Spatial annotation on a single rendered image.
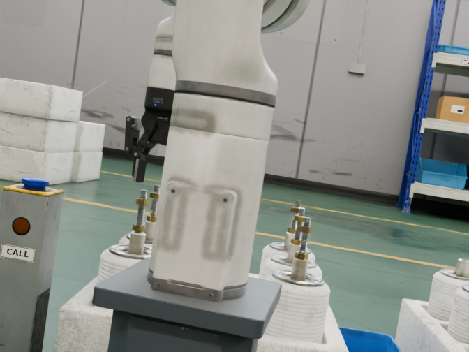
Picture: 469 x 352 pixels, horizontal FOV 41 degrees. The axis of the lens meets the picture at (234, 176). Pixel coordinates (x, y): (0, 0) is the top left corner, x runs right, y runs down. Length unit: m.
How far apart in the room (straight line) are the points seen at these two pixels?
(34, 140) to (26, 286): 2.58
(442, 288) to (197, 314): 0.71
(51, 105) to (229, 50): 2.98
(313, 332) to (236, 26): 0.50
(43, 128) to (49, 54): 3.38
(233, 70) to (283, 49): 5.64
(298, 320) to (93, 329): 0.27
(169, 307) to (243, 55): 0.21
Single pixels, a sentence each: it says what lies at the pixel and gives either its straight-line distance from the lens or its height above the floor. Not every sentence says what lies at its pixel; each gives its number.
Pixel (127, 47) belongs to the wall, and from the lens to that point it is 6.52.
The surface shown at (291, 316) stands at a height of 0.21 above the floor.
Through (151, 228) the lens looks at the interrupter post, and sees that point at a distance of 1.02.
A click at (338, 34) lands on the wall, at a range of 6.16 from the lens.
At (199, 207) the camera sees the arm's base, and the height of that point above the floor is 0.38.
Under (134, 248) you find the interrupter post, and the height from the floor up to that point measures 0.26.
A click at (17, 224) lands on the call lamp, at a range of 0.97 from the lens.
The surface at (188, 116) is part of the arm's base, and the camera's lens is 0.54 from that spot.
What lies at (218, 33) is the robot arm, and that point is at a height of 0.52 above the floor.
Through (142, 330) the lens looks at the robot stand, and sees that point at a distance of 0.55.
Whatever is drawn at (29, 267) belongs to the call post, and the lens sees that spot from 0.98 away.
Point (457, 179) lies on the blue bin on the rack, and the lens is 5.44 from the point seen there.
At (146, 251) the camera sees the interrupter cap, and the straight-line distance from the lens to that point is 0.93.
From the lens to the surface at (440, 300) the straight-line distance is 1.18.
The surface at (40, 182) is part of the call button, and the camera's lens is 0.98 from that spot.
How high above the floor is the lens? 0.44
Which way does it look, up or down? 4 degrees down
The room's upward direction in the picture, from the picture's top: 9 degrees clockwise
